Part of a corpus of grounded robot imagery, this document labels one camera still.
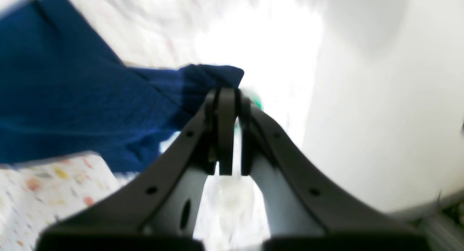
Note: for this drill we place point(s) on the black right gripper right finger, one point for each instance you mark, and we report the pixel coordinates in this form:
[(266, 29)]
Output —
[(306, 211)]

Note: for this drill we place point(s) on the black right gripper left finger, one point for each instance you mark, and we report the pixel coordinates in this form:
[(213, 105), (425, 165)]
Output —
[(157, 210)]

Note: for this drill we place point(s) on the dark blue t-shirt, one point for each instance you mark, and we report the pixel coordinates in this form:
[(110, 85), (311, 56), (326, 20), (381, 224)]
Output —
[(63, 90)]

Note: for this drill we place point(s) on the green electrical tape roll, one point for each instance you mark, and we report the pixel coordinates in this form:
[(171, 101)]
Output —
[(255, 100)]

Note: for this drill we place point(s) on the terrazzo patterned table cloth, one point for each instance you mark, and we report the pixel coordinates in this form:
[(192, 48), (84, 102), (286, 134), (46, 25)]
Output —
[(276, 42)]

